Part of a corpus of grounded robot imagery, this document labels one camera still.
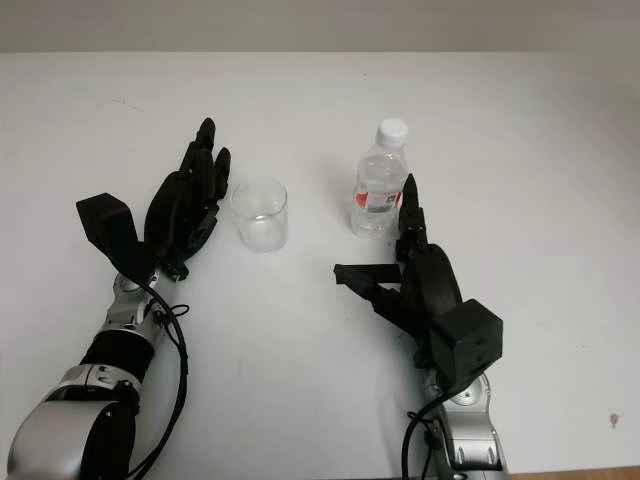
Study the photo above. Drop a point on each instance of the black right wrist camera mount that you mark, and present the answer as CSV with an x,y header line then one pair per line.
x,y
467,340

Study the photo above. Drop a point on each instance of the clear plastic water bottle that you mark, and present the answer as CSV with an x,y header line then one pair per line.
x,y
377,175

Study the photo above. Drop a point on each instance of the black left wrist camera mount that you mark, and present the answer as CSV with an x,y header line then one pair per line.
x,y
107,220

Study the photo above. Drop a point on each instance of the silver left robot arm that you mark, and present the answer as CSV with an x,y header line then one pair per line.
x,y
75,415

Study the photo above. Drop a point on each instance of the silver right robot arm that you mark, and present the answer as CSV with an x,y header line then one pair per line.
x,y
475,430

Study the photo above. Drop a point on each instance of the clear glass cup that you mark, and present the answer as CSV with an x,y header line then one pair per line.
x,y
260,215

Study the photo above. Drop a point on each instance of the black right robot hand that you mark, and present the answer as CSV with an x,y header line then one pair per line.
x,y
435,280

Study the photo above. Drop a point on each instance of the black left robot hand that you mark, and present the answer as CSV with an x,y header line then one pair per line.
x,y
172,210

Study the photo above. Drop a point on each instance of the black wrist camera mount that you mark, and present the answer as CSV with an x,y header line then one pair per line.
x,y
467,340
107,220

